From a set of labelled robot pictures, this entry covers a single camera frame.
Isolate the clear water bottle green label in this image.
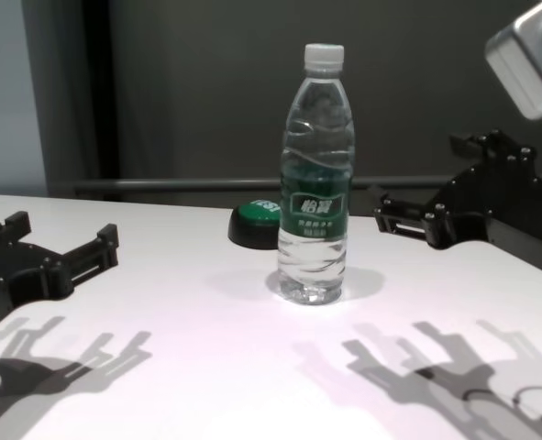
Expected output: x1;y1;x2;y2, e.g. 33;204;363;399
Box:
277;42;357;304

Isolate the green YES button black base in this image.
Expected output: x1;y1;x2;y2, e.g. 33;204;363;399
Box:
227;197;283;250

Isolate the dark vertical partition post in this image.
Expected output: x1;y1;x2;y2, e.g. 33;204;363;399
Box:
83;0;123;203

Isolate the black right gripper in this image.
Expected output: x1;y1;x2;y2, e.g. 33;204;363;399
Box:
366;128;542;277

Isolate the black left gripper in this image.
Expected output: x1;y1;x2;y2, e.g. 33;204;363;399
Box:
0;210;120;341

